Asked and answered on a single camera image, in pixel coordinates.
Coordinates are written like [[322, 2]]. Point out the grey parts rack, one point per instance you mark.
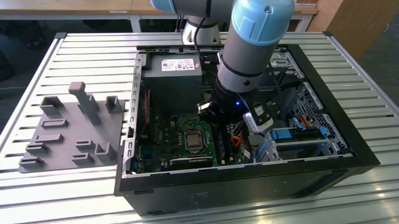
[[68, 140]]

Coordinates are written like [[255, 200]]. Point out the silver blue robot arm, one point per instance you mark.
[[246, 53]]

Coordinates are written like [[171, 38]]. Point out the white desk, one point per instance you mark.
[[62, 11]]

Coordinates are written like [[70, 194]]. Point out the green motherboard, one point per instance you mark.
[[162, 140]]

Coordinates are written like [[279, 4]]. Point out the grey power supply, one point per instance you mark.
[[171, 88]]

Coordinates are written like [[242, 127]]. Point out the metal drive cage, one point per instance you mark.
[[311, 102]]

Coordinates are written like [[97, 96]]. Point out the blue disk carrier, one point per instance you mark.
[[281, 135]]

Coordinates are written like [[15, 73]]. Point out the black PC case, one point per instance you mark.
[[250, 191]]

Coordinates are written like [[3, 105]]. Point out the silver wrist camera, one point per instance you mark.
[[259, 123]]

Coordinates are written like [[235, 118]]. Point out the black graphics card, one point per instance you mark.
[[191, 162]]

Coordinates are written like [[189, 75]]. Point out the wooden cabinet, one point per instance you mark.
[[358, 23]]

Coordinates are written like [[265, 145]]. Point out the CPU socket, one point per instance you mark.
[[194, 149]]

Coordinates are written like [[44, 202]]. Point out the silver CPU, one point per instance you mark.
[[194, 140]]

